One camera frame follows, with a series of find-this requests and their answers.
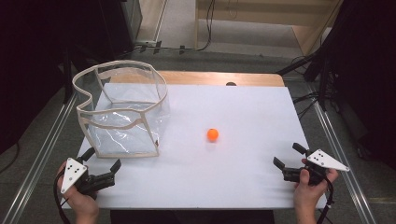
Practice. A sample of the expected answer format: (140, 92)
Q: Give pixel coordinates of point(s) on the white board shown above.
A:
(243, 174)

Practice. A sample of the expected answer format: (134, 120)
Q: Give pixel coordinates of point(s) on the black stand post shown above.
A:
(67, 87)

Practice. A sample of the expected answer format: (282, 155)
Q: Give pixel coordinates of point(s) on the black curtain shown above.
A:
(367, 77)
(31, 62)

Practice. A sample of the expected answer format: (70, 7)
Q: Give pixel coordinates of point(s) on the orange ball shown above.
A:
(213, 134)

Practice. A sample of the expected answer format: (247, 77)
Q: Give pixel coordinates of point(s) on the clear plastic bin beige trim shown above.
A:
(124, 137)

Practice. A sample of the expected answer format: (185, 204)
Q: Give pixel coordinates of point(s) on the black stand legs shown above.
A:
(295, 64)

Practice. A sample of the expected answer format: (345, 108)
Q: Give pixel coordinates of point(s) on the wooden shelf frame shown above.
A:
(306, 37)

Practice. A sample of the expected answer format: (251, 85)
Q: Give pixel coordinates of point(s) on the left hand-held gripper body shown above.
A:
(72, 174)

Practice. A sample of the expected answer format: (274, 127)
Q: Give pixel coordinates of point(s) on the person's right hand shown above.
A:
(309, 196)

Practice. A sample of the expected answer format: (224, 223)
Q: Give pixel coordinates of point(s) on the person's left hand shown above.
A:
(82, 205)

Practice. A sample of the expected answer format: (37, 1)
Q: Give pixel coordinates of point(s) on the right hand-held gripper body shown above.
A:
(325, 161)

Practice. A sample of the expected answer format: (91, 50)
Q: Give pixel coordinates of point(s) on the dark cabinet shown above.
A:
(134, 18)

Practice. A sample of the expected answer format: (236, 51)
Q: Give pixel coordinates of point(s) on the metal floor rail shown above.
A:
(345, 174)
(40, 158)

